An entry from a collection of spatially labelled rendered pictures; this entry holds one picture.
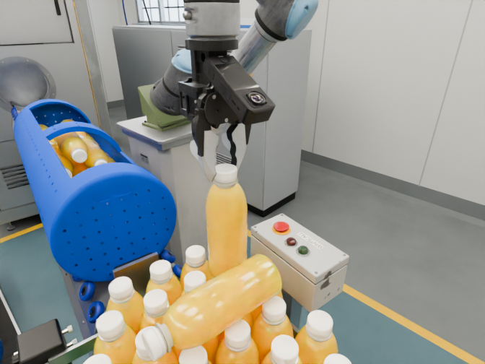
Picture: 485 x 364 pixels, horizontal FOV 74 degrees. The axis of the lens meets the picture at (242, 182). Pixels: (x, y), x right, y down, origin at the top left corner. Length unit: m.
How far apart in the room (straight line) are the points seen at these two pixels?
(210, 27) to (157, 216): 0.50
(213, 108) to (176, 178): 0.80
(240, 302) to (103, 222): 0.40
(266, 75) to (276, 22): 1.40
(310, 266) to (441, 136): 2.64
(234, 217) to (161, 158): 0.73
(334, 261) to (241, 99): 0.40
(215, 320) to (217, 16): 0.40
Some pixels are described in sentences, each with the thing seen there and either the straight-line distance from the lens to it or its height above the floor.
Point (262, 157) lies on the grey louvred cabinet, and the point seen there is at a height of 0.57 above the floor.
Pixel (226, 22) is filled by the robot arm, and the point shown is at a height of 1.52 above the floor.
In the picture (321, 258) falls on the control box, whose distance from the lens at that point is 0.68.
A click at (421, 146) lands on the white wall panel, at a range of 3.25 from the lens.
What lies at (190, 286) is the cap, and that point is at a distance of 0.59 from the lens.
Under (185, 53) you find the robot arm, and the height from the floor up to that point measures 1.42.
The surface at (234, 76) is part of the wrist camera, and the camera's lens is 0.44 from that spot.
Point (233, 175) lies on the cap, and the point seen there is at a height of 1.30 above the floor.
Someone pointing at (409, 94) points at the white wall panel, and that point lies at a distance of 3.19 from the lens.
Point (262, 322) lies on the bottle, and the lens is 0.57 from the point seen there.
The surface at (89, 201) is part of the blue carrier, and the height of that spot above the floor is 1.19.
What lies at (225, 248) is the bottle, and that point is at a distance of 0.56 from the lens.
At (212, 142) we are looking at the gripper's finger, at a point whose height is 1.36.
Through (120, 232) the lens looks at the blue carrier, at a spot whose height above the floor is 1.09.
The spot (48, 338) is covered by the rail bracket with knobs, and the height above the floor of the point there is 1.00.
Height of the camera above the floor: 1.53
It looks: 27 degrees down
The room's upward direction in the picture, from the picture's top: straight up
